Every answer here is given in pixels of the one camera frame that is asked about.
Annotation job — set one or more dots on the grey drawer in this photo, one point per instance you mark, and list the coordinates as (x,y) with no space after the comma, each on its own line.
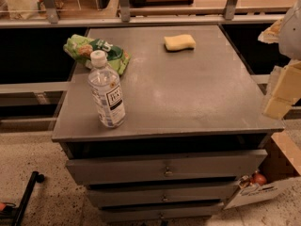
(160,194)
(160,167)
(162,211)

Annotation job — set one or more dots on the middle grey drawer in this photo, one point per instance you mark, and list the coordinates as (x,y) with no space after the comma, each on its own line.
(160,194)

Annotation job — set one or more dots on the grey drawer cabinet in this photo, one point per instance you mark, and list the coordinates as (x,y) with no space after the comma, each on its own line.
(195,101)

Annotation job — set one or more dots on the top grey drawer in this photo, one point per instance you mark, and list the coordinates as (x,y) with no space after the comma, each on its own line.
(160,167)

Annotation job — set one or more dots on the red onion in box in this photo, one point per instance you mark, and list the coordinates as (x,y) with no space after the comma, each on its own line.
(259,179)

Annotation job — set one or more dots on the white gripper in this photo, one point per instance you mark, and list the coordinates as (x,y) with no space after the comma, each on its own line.
(291,32)

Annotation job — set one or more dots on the green snack bag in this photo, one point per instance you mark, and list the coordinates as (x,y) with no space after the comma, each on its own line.
(80,47)

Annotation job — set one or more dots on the metal shelf rail frame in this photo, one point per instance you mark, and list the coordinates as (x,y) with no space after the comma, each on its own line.
(75,13)

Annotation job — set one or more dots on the bottom grey drawer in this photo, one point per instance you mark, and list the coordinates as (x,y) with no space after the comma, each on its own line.
(162,211)

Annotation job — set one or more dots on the cardboard box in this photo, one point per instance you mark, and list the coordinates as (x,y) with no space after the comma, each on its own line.
(281,168)

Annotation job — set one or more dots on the black stand leg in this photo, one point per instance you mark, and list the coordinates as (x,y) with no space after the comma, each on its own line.
(35,177)

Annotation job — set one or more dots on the yellow sponge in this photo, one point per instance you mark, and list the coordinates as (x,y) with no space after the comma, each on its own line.
(180,42)

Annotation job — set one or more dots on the clear plastic water bottle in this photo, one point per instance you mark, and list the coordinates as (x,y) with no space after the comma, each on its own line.
(106,90)

